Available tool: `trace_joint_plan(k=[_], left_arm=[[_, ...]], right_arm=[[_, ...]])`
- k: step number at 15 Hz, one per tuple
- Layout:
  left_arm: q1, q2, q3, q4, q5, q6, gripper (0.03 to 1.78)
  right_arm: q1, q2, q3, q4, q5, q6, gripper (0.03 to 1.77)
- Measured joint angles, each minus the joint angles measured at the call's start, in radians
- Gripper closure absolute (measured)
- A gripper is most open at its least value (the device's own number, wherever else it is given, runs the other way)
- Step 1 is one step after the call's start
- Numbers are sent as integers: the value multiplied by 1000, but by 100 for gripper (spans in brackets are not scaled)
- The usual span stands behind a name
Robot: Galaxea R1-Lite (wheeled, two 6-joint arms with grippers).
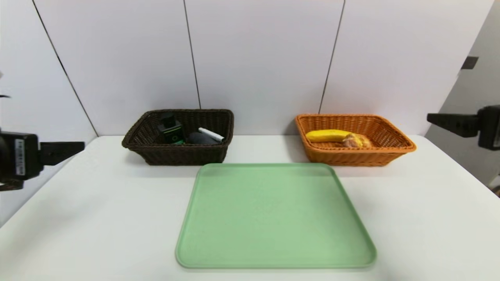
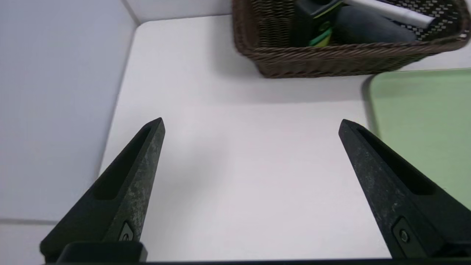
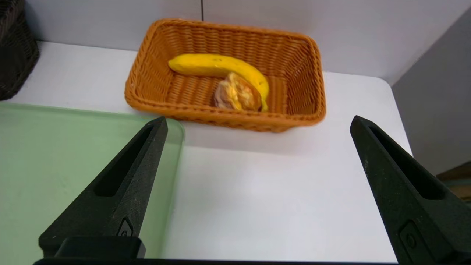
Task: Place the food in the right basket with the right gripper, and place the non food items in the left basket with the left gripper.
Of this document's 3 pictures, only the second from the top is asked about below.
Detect dark brown wicker basket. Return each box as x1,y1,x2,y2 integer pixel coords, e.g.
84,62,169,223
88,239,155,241
232,0,471,79

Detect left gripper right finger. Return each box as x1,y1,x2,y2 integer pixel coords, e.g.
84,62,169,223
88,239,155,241
339,119,471,259

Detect light green plastic tray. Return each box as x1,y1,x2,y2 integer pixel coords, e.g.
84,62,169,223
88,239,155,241
368,68,471,210

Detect white marker pen black caps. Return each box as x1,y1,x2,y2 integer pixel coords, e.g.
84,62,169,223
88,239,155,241
344,0,436,29

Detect black square pump bottle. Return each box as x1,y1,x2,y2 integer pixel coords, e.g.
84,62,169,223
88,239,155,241
294,0,344,47

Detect dark grey cloth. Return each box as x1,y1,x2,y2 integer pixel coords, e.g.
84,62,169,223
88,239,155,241
333,6,418,45

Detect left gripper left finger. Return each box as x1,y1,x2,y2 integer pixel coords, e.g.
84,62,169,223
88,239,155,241
40,117,166,262

